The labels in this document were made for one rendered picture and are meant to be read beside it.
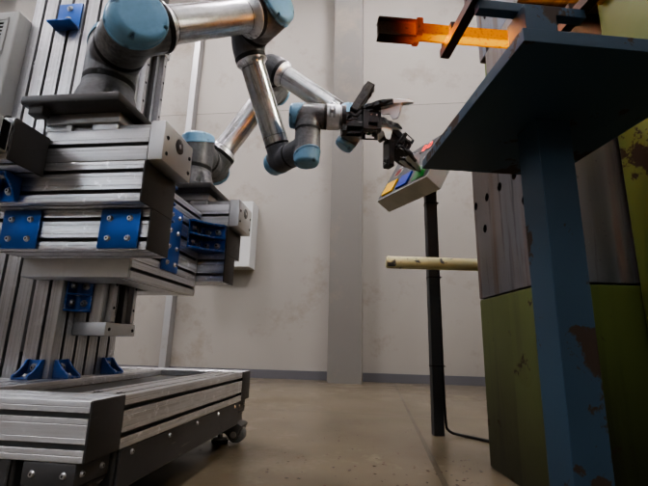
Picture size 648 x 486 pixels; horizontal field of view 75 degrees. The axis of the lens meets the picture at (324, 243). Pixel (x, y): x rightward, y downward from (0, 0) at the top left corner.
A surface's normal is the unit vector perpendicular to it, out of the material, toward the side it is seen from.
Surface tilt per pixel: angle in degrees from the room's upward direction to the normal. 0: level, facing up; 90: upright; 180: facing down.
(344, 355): 90
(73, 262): 90
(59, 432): 90
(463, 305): 90
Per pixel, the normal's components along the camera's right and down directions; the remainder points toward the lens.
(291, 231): -0.12, -0.24
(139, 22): 0.57, -0.11
